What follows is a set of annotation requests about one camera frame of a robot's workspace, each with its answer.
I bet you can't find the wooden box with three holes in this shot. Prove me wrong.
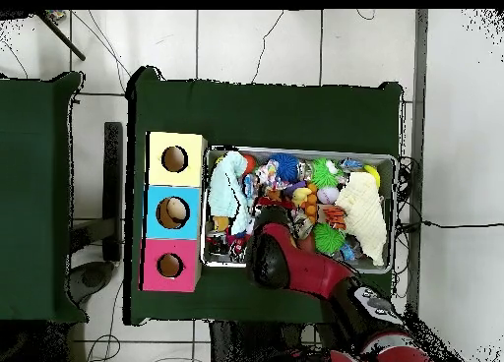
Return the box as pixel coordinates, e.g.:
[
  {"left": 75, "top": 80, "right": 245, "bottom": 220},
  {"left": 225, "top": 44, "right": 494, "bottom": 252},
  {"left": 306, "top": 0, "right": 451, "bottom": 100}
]
[{"left": 139, "top": 131, "right": 209, "bottom": 293}]

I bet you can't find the shallow clear mesh bin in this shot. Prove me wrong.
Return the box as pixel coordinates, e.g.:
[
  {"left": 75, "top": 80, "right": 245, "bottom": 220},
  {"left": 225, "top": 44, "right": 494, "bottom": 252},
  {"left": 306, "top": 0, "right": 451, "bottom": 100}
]
[{"left": 199, "top": 145, "right": 398, "bottom": 275}]

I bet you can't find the yellow plush toy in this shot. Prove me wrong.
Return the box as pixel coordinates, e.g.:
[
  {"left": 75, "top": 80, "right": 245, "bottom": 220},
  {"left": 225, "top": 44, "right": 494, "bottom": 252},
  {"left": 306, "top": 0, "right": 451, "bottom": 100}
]
[{"left": 290, "top": 186, "right": 313, "bottom": 209}]

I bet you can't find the blue spiky ball with eyes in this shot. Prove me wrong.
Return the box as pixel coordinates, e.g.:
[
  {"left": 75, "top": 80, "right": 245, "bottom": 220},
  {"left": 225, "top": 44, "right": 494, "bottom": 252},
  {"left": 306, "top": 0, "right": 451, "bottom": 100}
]
[{"left": 269, "top": 152, "right": 300, "bottom": 183}]

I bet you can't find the red ball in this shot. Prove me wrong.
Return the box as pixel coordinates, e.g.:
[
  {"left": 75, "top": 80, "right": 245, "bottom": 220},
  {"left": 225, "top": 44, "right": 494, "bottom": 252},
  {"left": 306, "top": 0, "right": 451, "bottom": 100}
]
[{"left": 241, "top": 153, "right": 258, "bottom": 176}]

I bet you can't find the white baseball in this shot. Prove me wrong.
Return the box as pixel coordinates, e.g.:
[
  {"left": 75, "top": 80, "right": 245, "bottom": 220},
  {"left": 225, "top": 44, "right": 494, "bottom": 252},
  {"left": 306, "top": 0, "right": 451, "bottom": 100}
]
[{"left": 316, "top": 185, "right": 341, "bottom": 205}]

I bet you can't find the mint green cloth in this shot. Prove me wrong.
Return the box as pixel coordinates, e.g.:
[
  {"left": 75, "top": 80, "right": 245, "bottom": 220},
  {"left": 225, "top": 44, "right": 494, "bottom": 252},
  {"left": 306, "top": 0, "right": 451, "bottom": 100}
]
[{"left": 207, "top": 151, "right": 253, "bottom": 237}]

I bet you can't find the green spiky ball with eyes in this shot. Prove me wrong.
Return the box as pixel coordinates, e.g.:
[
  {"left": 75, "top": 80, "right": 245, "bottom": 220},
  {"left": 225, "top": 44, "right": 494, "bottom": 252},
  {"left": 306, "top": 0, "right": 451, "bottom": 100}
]
[{"left": 310, "top": 157, "right": 341, "bottom": 189}]

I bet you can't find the orange tiger plush toy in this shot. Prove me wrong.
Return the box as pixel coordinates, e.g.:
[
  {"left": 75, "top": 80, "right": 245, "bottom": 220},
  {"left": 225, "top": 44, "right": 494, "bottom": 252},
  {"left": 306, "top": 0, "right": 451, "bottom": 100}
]
[{"left": 322, "top": 205, "right": 347, "bottom": 231}]

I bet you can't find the plain green spiky ball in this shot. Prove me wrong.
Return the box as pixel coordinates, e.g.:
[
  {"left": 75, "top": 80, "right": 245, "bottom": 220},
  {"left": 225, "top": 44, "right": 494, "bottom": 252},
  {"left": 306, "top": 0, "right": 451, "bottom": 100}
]
[{"left": 312, "top": 222, "right": 347, "bottom": 255}]

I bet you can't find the cream knitted cloth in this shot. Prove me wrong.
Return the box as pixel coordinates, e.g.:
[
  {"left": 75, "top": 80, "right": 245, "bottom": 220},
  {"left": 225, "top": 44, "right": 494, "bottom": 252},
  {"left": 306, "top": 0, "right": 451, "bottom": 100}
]
[{"left": 334, "top": 171, "right": 389, "bottom": 268}]

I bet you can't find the black upright panel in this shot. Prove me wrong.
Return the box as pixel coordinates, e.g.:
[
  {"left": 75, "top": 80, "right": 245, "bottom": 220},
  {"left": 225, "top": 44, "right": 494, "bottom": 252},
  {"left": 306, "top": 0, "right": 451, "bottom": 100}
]
[{"left": 102, "top": 121, "right": 124, "bottom": 263}]

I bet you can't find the neighbouring dark green table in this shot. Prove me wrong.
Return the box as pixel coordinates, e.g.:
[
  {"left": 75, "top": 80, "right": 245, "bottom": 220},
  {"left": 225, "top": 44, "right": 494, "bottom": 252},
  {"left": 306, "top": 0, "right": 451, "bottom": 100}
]
[{"left": 0, "top": 71, "right": 89, "bottom": 325}]

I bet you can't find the black slanted rod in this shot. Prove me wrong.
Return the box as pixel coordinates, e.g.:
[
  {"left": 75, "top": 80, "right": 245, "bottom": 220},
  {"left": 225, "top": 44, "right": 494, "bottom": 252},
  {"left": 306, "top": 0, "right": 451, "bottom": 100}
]
[{"left": 36, "top": 11, "right": 87, "bottom": 62}]

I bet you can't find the black power cable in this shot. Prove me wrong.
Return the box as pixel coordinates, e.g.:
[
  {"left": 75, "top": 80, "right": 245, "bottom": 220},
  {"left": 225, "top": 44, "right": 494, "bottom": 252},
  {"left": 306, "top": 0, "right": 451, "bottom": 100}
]
[{"left": 395, "top": 218, "right": 504, "bottom": 230}]

